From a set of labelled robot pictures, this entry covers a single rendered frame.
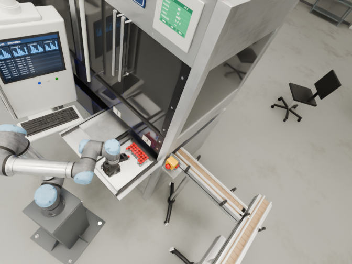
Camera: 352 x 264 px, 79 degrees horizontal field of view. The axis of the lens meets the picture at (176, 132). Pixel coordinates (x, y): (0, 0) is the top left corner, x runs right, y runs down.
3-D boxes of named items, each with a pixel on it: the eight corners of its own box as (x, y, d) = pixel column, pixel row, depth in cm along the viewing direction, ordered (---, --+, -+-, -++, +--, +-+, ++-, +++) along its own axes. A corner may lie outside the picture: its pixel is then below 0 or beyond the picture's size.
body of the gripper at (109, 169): (100, 169, 124) (100, 160, 115) (112, 160, 129) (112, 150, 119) (109, 178, 122) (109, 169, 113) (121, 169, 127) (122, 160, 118)
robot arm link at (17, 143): (46, 191, 138) (-24, 147, 94) (54, 170, 146) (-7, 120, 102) (65, 191, 137) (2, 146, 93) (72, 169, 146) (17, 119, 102)
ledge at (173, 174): (173, 157, 177) (173, 156, 176) (184, 168, 174) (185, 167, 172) (161, 167, 169) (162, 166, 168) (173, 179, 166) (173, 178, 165)
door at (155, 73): (123, 98, 154) (129, 17, 108) (165, 136, 144) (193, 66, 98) (122, 98, 154) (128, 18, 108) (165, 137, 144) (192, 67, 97)
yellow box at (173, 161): (171, 158, 165) (173, 154, 159) (177, 164, 163) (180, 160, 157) (164, 164, 160) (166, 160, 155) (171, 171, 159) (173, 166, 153)
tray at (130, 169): (130, 141, 173) (130, 139, 171) (152, 163, 167) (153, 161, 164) (94, 166, 154) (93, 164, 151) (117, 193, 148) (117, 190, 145)
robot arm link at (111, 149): (104, 136, 106) (122, 139, 107) (105, 147, 114) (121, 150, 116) (101, 150, 101) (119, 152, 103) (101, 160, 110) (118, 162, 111)
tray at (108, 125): (114, 108, 188) (114, 106, 185) (134, 128, 182) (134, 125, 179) (79, 128, 169) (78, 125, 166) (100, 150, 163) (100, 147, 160)
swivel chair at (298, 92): (303, 113, 402) (344, 76, 331) (295, 130, 368) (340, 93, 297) (276, 95, 413) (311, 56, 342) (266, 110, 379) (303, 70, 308)
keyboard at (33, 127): (72, 107, 187) (72, 105, 185) (79, 118, 183) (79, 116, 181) (20, 124, 167) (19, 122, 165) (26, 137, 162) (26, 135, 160)
